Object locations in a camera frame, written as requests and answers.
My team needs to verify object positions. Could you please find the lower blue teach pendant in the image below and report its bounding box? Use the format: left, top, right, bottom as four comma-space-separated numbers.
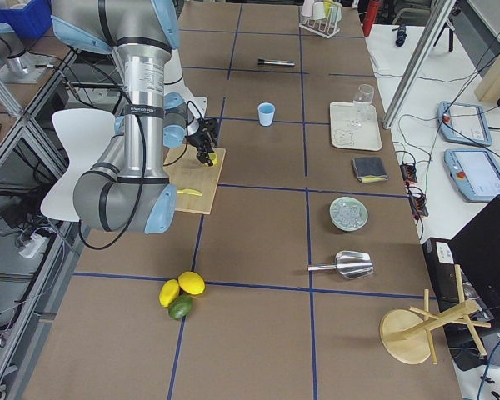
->
443, 148, 500, 203

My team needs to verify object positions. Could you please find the yellow lemon upper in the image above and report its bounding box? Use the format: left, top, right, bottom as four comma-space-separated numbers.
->
177, 271, 206, 295

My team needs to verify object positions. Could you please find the black laptop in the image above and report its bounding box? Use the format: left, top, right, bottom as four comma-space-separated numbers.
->
422, 195, 500, 333

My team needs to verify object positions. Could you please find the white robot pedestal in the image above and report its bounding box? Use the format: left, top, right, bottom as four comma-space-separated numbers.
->
164, 49, 208, 118

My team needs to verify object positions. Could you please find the white wire cup rack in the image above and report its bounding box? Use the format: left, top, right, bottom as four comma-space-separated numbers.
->
298, 0, 343, 38

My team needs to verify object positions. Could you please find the wooden cutting board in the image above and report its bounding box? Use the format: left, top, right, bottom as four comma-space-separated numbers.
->
164, 145, 226, 214

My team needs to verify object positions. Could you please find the light blue cup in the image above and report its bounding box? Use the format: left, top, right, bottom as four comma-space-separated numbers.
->
257, 102, 276, 127

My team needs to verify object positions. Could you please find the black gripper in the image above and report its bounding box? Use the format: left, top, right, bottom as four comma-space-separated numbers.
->
187, 117, 219, 166

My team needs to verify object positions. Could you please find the cream bear tray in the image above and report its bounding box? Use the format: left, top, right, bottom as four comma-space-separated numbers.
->
329, 102, 383, 152

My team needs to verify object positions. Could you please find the grey folded cloth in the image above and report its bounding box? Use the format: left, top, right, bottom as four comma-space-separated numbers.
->
352, 157, 389, 183

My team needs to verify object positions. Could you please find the clear wine glass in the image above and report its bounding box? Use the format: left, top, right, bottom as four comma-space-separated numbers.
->
349, 84, 374, 128

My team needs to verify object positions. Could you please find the aluminium frame post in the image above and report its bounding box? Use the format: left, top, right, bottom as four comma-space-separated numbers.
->
382, 0, 456, 129

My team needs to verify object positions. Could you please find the upper blue teach pendant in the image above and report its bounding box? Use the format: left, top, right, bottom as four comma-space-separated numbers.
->
437, 101, 493, 147

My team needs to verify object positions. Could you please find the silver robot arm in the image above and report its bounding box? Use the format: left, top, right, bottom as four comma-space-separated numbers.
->
52, 1, 218, 233

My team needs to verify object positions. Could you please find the yellow lemon left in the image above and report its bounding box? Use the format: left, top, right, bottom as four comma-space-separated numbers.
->
158, 279, 180, 308

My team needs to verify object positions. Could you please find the green bowl of ice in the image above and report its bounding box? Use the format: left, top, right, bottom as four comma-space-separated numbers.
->
329, 197, 368, 232

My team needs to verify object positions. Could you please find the green lime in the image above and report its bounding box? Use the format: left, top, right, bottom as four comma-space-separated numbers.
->
168, 294, 193, 320

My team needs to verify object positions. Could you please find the yellow plastic knife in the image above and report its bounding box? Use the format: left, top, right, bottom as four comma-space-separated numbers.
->
177, 188, 203, 197

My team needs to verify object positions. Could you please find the white plastic chair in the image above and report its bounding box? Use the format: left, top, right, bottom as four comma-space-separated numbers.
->
41, 108, 124, 222

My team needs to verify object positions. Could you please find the steel ice scoop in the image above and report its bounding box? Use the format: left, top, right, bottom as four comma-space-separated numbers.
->
307, 250, 374, 280

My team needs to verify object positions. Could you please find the blue teach pendant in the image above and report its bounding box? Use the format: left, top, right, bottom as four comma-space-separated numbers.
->
443, 148, 500, 203
437, 101, 493, 147

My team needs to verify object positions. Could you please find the steel muddler black tip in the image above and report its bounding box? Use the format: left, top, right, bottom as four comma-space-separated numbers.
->
257, 58, 295, 68

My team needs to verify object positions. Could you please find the wooden cup tree stand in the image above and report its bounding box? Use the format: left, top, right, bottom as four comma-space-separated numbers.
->
379, 264, 491, 365

